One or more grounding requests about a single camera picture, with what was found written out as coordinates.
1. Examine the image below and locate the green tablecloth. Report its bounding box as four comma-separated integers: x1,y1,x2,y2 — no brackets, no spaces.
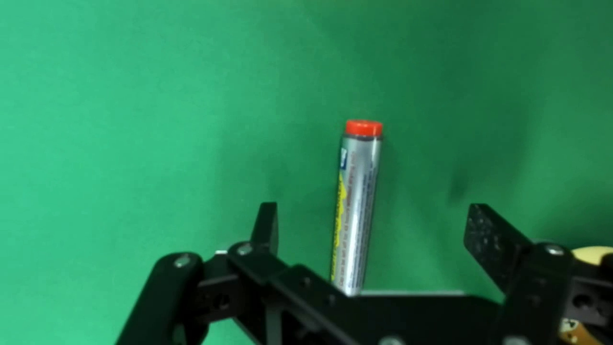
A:
0,0,613,345

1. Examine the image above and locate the silver marker with red cap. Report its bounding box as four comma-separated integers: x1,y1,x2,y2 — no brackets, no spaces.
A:
327,119,384,298

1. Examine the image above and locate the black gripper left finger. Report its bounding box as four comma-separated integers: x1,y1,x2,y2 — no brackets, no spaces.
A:
114,200,340,345

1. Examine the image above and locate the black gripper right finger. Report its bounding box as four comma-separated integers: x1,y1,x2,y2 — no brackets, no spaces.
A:
461,202,613,345

